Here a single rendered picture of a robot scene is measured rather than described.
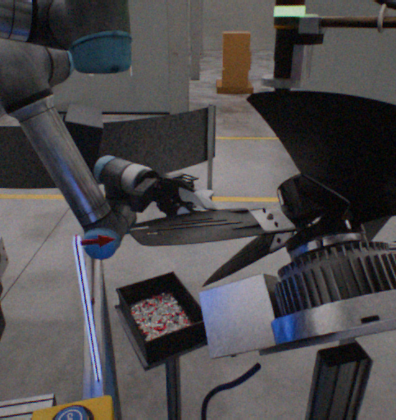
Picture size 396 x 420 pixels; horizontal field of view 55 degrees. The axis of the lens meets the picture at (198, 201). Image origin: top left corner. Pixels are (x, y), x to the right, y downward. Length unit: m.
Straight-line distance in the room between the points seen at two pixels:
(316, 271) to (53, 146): 0.54
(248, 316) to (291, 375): 1.29
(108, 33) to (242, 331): 0.55
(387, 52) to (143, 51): 3.84
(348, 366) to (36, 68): 0.83
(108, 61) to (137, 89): 6.27
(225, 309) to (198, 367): 1.24
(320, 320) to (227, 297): 0.23
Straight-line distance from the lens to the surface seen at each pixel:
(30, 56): 0.83
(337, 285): 0.64
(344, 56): 6.88
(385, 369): 2.20
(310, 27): 0.61
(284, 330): 0.66
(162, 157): 2.61
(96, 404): 0.58
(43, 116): 0.81
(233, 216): 0.71
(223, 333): 0.79
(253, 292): 0.76
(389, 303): 0.62
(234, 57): 8.68
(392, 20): 0.58
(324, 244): 0.69
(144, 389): 1.95
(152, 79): 6.69
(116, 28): 0.50
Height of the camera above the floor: 1.52
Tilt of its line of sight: 26 degrees down
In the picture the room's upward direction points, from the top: straight up
